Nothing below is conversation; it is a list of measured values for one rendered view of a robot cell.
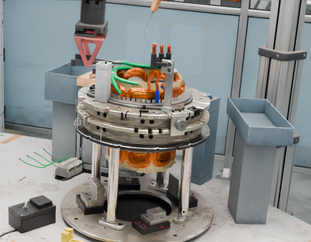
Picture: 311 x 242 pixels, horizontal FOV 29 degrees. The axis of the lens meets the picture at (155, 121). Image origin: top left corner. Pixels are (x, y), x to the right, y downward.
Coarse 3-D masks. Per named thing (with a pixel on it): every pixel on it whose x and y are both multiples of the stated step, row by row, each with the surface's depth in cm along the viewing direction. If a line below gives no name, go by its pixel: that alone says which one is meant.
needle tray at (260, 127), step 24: (240, 120) 146; (264, 120) 157; (240, 144) 150; (264, 144) 139; (288, 144) 140; (240, 168) 150; (264, 168) 149; (240, 192) 150; (264, 192) 151; (240, 216) 153; (264, 216) 153
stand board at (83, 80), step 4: (80, 76) 172; (84, 76) 172; (88, 76) 173; (80, 80) 170; (84, 80) 170; (88, 80) 169; (92, 80) 169; (80, 84) 171; (84, 84) 170; (88, 84) 170
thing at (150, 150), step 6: (78, 132) 141; (90, 138) 136; (204, 138) 141; (102, 144) 135; (108, 144) 134; (192, 144) 137; (198, 144) 139; (132, 150) 132; (138, 150) 132; (144, 150) 132; (150, 150) 133; (156, 150) 133; (162, 150) 133; (168, 150) 134; (174, 150) 134
